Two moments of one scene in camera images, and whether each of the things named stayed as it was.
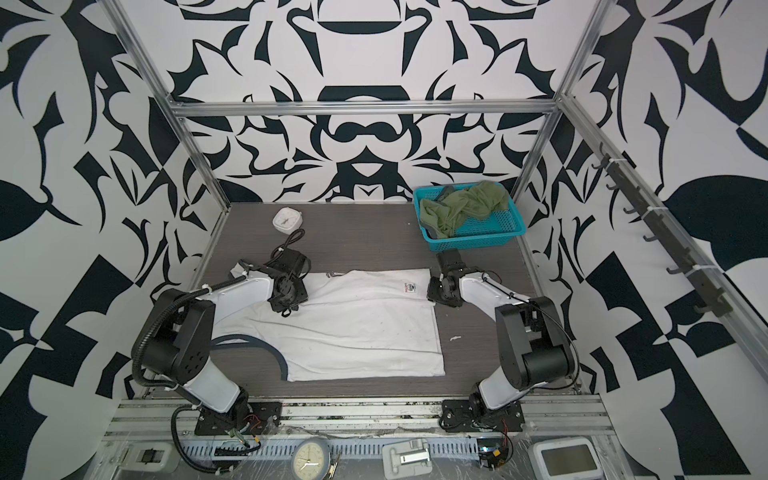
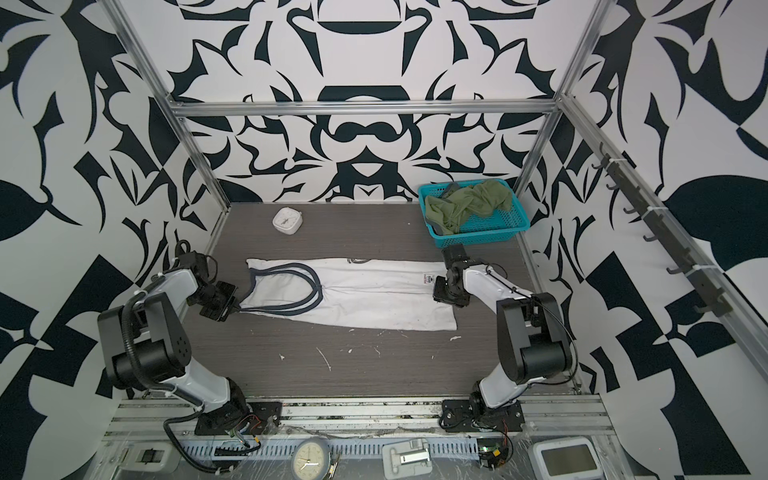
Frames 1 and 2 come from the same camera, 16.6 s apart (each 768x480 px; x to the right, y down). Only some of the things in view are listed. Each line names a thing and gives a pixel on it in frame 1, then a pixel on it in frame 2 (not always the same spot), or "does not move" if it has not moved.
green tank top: [443, 215] does not move
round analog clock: [310, 460] does not move
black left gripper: [278, 305] → [220, 314]
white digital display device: [566, 459] does not move
